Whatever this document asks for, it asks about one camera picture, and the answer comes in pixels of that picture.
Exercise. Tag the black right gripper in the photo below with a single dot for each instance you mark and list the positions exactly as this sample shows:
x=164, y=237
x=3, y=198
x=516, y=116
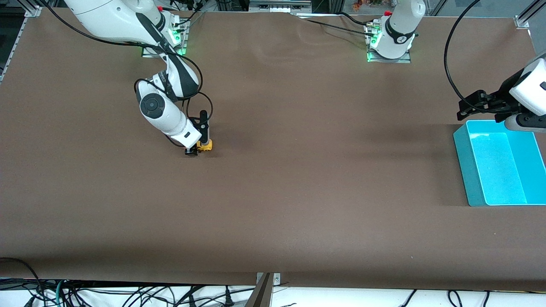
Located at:
x=190, y=152

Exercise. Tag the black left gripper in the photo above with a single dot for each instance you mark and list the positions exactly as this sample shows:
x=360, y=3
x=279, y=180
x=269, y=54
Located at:
x=504, y=97

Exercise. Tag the yellow beetle toy car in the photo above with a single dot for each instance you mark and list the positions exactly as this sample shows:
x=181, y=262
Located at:
x=205, y=146

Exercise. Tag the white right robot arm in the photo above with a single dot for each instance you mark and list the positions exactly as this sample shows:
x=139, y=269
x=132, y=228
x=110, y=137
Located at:
x=166, y=111

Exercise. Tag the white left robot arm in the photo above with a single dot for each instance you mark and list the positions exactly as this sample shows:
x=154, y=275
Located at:
x=396, y=34

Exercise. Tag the turquoise plastic bin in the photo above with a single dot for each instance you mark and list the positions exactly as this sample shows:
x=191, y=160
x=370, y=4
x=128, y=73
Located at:
x=499, y=170

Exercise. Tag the brown table mat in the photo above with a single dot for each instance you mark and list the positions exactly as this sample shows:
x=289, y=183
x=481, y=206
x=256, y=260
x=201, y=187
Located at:
x=298, y=192

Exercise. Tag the dark slanted support strut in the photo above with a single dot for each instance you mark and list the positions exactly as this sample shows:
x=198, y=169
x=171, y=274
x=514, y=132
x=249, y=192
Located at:
x=261, y=294

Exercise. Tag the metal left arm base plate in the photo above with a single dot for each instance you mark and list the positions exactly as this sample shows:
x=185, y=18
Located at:
x=405, y=60

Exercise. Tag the aluminium corner bracket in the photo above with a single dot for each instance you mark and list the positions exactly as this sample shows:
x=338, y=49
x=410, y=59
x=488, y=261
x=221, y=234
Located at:
x=522, y=22

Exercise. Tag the small metal edge bracket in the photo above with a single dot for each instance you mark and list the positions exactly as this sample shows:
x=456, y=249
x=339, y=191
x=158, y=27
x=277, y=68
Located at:
x=277, y=279

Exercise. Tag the grey aluminium frame profile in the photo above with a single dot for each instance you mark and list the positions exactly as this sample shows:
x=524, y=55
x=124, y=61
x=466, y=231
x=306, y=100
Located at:
x=279, y=6

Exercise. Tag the aluminium table edge rail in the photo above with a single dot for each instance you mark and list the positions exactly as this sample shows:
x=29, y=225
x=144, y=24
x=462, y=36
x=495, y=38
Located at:
x=17, y=44

